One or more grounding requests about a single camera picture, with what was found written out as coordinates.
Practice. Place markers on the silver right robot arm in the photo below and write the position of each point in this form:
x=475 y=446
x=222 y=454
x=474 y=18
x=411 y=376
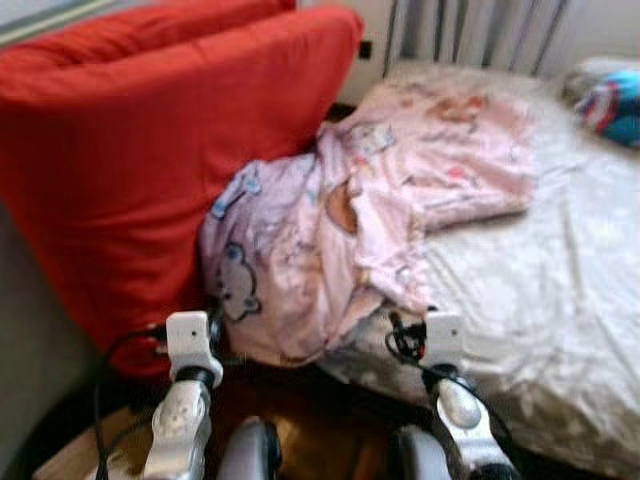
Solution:
x=465 y=420

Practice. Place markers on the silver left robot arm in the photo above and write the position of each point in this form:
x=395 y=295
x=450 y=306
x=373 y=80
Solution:
x=178 y=425

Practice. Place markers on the silver robot right leg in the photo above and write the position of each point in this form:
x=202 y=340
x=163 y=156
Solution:
x=415 y=460

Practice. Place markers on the silver robot leg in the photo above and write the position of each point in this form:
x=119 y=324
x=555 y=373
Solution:
x=415 y=460
x=250 y=455

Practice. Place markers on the silver robot left leg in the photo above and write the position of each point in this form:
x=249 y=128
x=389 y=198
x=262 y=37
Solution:
x=250 y=455

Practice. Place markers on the bed with grey floral sheet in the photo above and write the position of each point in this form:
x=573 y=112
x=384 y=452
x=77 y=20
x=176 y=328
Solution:
x=540 y=300

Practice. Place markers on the pink cartoon print blanket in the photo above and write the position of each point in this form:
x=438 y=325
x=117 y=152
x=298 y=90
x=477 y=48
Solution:
x=390 y=190

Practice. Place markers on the large red cushion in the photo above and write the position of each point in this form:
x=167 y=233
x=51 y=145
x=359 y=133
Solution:
x=130 y=170

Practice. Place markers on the red white blue bolster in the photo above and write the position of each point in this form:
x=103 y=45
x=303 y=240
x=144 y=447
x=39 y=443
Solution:
x=615 y=110

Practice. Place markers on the small red cushion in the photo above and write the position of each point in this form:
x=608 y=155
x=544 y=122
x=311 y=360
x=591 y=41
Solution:
x=150 y=35

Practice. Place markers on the grey pleated curtain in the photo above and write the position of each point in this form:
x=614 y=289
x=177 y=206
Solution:
x=470 y=30

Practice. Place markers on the white mattress with green trim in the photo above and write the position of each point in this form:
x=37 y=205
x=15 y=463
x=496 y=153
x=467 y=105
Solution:
x=40 y=15

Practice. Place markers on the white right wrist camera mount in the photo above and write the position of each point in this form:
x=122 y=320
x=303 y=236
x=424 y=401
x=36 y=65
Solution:
x=445 y=338

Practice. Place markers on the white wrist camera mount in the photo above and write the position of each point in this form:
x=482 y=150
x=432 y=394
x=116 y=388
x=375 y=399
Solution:
x=445 y=338
x=187 y=338

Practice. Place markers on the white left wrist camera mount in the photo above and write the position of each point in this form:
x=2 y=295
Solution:
x=187 y=338

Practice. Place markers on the wall power outlet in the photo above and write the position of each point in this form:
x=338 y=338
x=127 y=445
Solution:
x=365 y=49

